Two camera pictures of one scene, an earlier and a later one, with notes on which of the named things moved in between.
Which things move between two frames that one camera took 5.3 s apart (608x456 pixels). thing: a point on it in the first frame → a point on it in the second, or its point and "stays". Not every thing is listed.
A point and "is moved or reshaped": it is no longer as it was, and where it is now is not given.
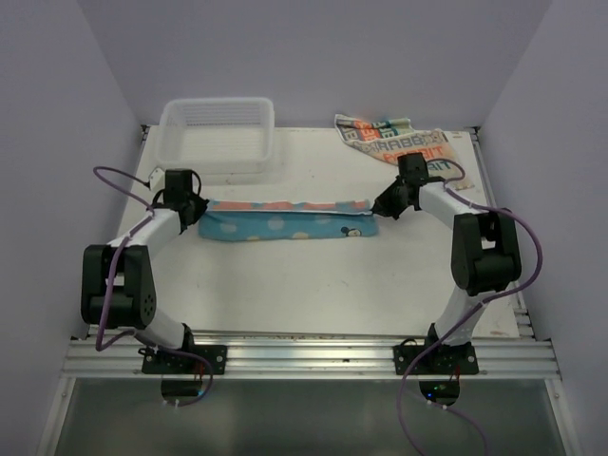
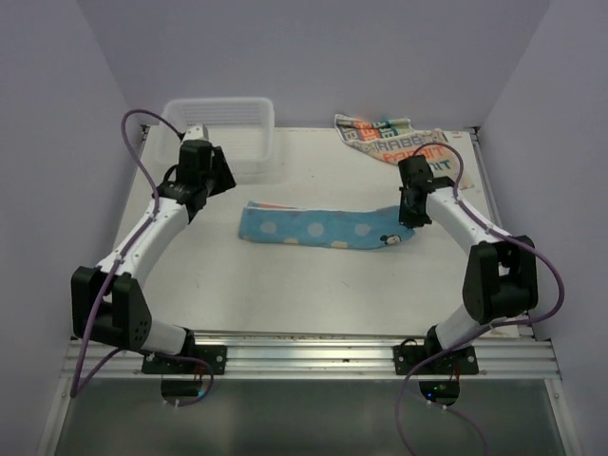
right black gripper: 383,205 → 408,220
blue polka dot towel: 267,219 is moved or reshaped
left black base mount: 160,363 stays
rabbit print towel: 388,139 stays
